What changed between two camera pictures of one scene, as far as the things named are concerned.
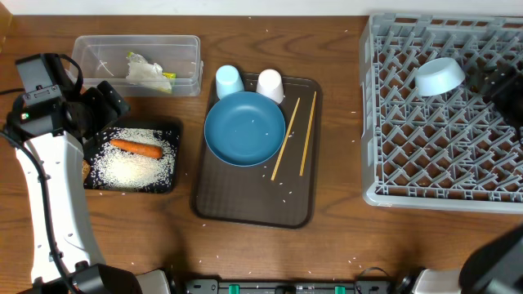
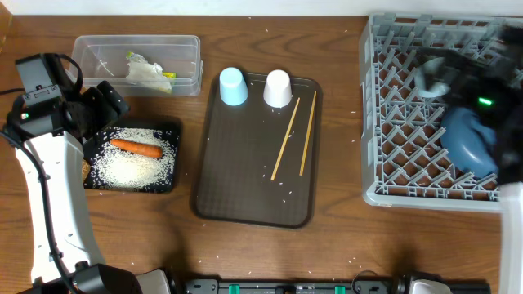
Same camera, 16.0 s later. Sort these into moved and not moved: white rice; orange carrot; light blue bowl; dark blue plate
Moved: dark blue plate
Not moved: white rice; light blue bowl; orange carrot
